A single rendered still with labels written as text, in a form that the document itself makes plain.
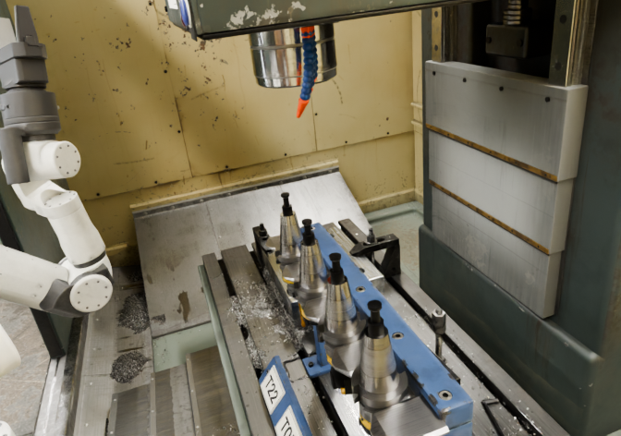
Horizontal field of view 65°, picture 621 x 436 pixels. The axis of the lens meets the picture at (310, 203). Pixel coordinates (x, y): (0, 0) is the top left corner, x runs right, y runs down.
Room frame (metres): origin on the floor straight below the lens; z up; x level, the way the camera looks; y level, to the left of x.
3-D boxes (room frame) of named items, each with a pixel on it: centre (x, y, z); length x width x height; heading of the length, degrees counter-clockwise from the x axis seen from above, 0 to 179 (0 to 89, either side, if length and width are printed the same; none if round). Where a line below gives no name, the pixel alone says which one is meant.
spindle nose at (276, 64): (0.95, 0.00, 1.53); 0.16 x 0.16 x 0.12
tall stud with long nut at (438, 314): (0.77, -0.22, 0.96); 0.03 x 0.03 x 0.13
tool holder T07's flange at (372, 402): (0.41, -0.05, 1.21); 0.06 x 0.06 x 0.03
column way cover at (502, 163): (1.07, -0.43, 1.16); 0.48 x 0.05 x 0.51; 16
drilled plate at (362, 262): (1.07, 0.00, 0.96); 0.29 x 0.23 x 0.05; 16
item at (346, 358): (0.46, -0.04, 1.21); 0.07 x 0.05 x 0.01; 106
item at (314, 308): (0.57, -0.01, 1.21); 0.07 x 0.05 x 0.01; 106
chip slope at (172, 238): (1.59, 0.19, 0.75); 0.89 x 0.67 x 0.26; 106
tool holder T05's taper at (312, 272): (0.62, 0.01, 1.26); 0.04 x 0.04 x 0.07
